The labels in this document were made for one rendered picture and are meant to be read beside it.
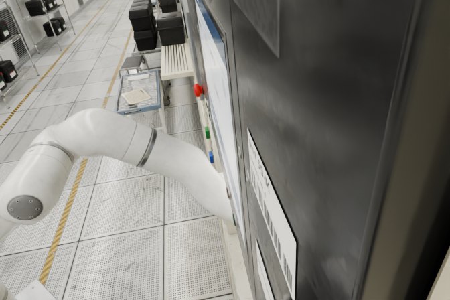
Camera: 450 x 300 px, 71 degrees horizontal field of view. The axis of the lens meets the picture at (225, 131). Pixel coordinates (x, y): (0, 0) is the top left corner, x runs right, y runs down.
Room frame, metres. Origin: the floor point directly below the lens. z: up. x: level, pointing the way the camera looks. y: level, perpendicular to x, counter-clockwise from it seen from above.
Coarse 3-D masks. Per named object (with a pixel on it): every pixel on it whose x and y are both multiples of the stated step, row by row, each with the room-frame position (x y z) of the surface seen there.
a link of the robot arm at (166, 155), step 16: (160, 144) 0.54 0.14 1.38; (176, 144) 0.56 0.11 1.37; (144, 160) 0.52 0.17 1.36; (160, 160) 0.53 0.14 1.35; (176, 160) 0.53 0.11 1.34; (192, 160) 0.54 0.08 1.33; (208, 160) 0.56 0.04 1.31; (176, 176) 0.53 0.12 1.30; (192, 176) 0.53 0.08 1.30; (208, 176) 0.51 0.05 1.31; (192, 192) 0.51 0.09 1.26; (208, 192) 0.49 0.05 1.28; (224, 192) 0.48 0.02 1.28; (208, 208) 0.48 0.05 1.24; (224, 208) 0.47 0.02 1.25
